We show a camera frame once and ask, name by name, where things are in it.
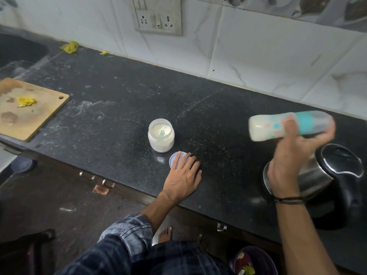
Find person's left hand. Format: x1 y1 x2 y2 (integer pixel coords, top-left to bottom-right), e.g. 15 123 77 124
161 151 203 205

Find person's right hand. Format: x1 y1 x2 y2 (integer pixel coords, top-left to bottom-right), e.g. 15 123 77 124
267 119 336 198

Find lavender round jar lid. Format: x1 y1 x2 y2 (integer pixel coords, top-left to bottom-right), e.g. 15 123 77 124
169 151 191 169

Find steel black electric kettle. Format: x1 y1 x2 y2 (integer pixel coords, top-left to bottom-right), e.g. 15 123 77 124
262 143 365 230

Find glass jar of white powder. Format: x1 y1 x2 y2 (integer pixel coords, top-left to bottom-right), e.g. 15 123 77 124
148 118 175 153

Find clear baby bottle teal print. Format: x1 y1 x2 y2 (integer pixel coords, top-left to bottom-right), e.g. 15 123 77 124
248 112 299 142

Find teal baby bottle cap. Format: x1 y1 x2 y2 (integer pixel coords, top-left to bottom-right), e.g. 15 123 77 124
294 110 335 135

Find person's left forearm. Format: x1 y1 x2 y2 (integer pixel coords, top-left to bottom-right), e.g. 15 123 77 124
140 191 184 235

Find person's right forearm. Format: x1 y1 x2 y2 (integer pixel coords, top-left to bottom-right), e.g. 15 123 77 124
275 197 340 275

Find person's left foot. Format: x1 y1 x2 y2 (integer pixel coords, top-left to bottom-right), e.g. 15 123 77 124
158 226 174 244

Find person's foot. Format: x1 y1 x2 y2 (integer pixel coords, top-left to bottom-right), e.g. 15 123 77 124
196 234 209 252
158 226 174 244

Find person's right foot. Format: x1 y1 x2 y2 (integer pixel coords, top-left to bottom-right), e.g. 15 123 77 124
196 234 209 252

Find black wrist bands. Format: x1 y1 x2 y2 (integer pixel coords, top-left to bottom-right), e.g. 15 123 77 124
272 196 305 205

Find blue plaid shirt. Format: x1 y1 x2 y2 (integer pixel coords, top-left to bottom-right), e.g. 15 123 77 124
54 214 154 275

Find purple waste bin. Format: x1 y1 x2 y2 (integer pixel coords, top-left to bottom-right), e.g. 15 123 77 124
232 245 279 275

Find clear blue round lid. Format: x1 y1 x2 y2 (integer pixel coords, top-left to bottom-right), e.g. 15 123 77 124
10 156 36 174

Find wooden cutting board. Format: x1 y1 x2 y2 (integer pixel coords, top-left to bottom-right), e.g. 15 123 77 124
0 78 70 142

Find crumpled yellow cloth scrap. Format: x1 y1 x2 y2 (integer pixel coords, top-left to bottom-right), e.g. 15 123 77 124
60 41 80 54

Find yellow peel scrap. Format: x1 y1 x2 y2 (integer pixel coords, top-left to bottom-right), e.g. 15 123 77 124
16 96 37 108

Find white appliance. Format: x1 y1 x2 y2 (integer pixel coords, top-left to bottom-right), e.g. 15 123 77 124
0 147 18 172

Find black kitchen sink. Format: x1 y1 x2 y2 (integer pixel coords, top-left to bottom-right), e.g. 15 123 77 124
0 32 49 69

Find grey wall switch socket plate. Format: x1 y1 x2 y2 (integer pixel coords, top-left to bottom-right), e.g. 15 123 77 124
130 0 183 37

